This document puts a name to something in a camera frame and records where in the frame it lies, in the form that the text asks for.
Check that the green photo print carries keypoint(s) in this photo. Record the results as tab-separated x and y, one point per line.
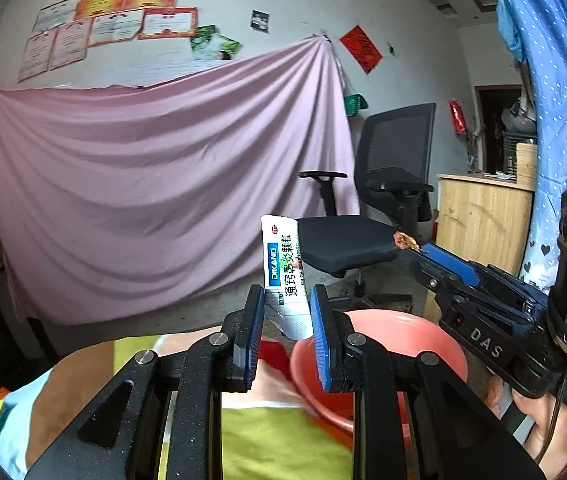
202	37
223	50

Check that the green hanging basket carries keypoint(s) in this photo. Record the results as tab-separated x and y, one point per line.
355	105

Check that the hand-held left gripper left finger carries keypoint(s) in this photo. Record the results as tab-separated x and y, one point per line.
251	340

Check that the red hanging packet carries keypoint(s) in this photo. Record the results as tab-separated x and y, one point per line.
458	116

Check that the pink plastic basin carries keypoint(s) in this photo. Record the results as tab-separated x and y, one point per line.
388	330

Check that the light wooden board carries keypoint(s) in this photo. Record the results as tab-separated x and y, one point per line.
527	165

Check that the colourful patchwork blanket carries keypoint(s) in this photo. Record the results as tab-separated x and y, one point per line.
283	440

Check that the light wooden cabinet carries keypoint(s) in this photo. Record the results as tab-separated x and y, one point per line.
478	220

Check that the black and white photo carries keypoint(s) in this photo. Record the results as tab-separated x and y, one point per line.
259	21

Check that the white blue sachet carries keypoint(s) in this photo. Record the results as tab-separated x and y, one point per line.
283	270

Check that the group of wall certificates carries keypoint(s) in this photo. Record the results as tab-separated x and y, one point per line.
108	5

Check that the black office chair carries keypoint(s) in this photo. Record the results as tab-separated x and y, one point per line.
343	242

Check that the person's right hand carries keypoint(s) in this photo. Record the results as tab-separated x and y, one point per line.
543	430

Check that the red diamond wall poster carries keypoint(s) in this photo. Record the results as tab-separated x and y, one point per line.
361	49

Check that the blue printed curtain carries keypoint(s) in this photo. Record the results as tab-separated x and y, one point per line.
553	110

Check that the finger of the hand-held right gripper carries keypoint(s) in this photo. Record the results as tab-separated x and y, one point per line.
433	277
451	261

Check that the orange gold wrapper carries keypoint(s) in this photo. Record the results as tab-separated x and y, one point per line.
403	240

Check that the pink hanging sheet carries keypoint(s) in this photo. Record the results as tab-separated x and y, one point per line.
138	185

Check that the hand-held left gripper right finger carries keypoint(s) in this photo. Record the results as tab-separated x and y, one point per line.
323	345

